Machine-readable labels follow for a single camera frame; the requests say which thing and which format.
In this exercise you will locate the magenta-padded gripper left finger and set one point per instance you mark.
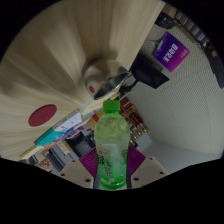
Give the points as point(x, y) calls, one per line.
point(75, 171)

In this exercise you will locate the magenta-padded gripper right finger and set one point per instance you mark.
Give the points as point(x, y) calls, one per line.
point(150, 170)

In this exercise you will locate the green tea plastic bottle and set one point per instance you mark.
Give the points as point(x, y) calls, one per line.
point(111, 146)

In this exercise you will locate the pink flowers in white pot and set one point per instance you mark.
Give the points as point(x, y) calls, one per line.
point(45, 165)

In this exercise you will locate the large cream book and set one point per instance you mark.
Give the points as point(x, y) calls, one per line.
point(30, 152)

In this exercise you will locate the white book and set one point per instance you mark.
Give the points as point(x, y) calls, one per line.
point(68, 122)

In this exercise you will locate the flat round red coaster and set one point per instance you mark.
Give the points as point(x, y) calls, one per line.
point(42, 115)

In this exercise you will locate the small cream book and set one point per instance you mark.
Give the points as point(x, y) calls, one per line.
point(95, 106)

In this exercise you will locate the black office chair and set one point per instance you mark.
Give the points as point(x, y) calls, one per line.
point(148, 71)

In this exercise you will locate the stainless steel cup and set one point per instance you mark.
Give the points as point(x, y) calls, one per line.
point(98, 75)

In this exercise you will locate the purple sign board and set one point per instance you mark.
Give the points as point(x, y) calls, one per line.
point(171, 51)

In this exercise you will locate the dark hard case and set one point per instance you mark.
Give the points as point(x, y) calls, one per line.
point(216, 63)

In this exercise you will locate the grey ribbed suitcase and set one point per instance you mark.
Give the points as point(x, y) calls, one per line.
point(191, 26)

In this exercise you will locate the black bag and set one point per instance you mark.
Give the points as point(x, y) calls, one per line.
point(165, 20)

